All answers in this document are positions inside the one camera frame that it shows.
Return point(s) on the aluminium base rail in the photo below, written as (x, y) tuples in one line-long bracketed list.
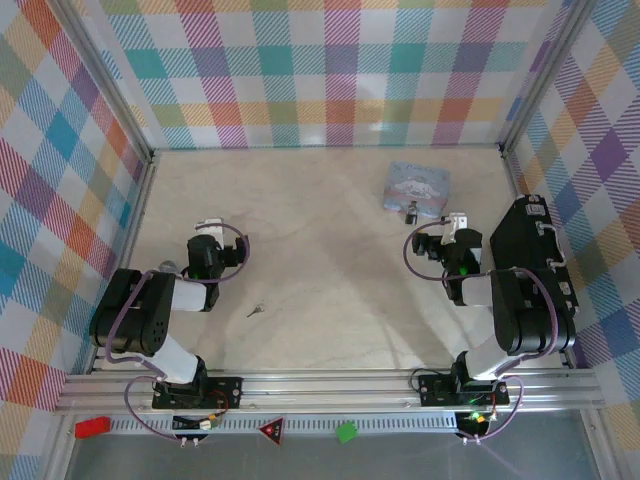
[(325, 392)]

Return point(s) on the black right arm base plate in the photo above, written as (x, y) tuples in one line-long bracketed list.
[(435, 390)]

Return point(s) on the aluminium frame post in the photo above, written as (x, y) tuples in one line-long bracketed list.
[(550, 70), (100, 75)]

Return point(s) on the black left connector bracket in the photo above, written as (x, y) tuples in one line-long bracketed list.
[(187, 425)]

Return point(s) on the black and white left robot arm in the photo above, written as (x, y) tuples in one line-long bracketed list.
[(150, 310)]

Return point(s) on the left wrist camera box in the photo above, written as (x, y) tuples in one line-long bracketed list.
[(211, 227)]

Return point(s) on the black right connector bracket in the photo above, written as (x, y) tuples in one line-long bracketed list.
[(475, 425)]

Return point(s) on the red rectangular block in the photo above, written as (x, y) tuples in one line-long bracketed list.
[(93, 427)]

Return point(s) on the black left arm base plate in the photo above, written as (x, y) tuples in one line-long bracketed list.
[(225, 392)]

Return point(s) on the grey round knob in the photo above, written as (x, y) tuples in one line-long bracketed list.
[(167, 266)]

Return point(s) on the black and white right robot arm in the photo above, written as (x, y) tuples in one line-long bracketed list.
[(517, 310)]

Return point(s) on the black hard carrying case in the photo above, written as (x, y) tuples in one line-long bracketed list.
[(520, 235)]

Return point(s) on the black connector bracket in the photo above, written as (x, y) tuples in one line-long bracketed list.
[(475, 425), (187, 425)]

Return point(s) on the green square block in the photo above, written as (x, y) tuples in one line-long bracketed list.
[(347, 432)]

